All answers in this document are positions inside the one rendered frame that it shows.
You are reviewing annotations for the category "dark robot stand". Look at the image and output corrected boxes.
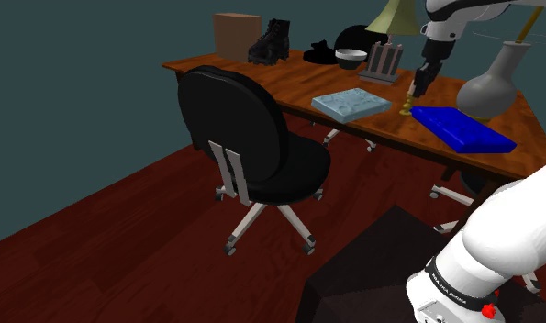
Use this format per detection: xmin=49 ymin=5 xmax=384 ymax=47
xmin=295 ymin=205 xmax=546 ymax=323

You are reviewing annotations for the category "table lamp with green shade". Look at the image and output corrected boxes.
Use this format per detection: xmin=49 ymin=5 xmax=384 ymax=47
xmin=357 ymin=0 xmax=422 ymax=86

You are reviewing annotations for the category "brown wooden desk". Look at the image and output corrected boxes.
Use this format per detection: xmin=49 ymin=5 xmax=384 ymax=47
xmin=161 ymin=50 xmax=546 ymax=234

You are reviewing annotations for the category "grey vase-shaped table lamp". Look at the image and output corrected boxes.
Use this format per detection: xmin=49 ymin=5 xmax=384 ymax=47
xmin=456 ymin=6 xmax=546 ymax=125

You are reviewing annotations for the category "black boot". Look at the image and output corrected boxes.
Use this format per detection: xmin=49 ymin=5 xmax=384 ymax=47
xmin=247 ymin=17 xmax=292 ymax=67

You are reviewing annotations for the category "brown cardboard box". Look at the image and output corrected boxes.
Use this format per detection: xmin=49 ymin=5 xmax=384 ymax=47
xmin=212 ymin=12 xmax=262 ymax=64

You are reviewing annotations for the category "small brass candlestick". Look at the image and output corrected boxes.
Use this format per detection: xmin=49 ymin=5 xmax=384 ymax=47
xmin=398 ymin=87 xmax=416 ymax=117

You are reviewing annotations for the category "black round helmet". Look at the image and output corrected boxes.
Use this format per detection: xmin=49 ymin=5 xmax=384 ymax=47
xmin=333 ymin=24 xmax=390 ymax=61

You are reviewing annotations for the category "black office chair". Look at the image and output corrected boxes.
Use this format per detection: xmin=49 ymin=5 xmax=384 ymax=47
xmin=309 ymin=119 xmax=377 ymax=153
xmin=429 ymin=171 xmax=543 ymax=295
xmin=177 ymin=64 xmax=332 ymax=257

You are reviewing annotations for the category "dark bowl with white inside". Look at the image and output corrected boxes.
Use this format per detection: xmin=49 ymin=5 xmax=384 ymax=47
xmin=334 ymin=48 xmax=369 ymax=71

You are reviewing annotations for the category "black hat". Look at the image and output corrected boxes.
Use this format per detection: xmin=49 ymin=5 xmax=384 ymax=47
xmin=302 ymin=39 xmax=340 ymax=66

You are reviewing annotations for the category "light blue flat book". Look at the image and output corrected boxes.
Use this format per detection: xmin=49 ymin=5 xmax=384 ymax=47
xmin=310 ymin=87 xmax=394 ymax=125

